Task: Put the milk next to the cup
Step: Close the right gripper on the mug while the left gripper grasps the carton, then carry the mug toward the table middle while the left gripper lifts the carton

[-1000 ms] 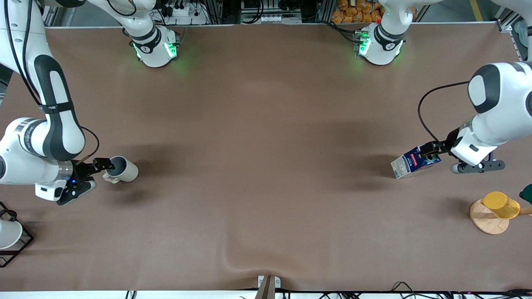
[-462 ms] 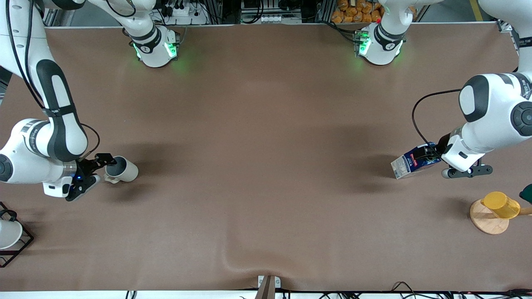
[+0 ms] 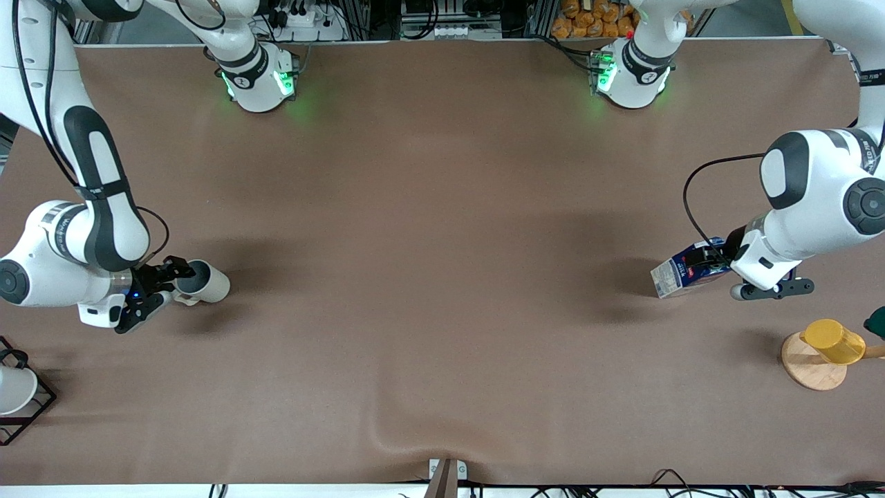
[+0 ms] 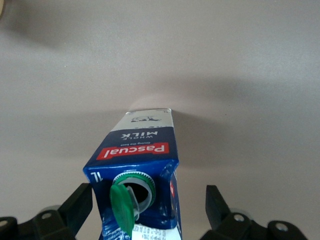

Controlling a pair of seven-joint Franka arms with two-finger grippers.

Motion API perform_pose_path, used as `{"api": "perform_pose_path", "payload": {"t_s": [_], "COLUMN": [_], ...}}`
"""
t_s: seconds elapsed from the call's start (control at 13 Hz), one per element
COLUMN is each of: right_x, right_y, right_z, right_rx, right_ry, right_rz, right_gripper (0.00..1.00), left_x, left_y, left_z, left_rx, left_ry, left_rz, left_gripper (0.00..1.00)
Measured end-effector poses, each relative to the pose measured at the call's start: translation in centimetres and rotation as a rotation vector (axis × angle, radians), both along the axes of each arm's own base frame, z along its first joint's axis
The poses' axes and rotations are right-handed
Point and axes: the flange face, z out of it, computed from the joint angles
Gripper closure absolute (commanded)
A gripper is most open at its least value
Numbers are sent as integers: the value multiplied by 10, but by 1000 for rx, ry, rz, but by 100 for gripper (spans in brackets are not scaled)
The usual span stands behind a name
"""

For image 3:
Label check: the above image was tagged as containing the white mug with grey inside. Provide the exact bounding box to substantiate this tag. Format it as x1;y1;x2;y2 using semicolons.
171;259;231;307

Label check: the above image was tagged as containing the blue milk carton green cap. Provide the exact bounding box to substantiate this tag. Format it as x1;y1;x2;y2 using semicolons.
649;237;735;300

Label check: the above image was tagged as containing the yellow plastic cup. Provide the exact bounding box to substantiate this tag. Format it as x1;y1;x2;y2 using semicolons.
799;318;867;366

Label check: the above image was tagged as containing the white cup in rack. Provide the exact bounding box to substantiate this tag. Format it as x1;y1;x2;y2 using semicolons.
0;364;39;416

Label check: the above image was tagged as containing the round wooden stand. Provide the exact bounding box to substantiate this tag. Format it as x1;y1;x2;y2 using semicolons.
781;331;885;392

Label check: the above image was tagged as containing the pile of orange buns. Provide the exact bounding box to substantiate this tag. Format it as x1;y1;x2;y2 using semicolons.
550;0;694;40

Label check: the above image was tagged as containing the white power strip with plugs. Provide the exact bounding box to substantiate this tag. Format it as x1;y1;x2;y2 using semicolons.
266;0;348;42

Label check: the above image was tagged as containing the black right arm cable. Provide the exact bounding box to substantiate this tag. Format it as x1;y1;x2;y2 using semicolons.
12;0;171;264

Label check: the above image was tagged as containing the black wire rack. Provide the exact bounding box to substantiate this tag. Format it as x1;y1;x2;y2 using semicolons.
0;336;58;446

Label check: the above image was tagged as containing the bundle of black floor cables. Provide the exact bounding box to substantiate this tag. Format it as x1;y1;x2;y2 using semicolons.
650;468;885;498

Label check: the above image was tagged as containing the metal table bracket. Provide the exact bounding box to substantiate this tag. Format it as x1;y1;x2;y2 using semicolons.
423;458;468;498

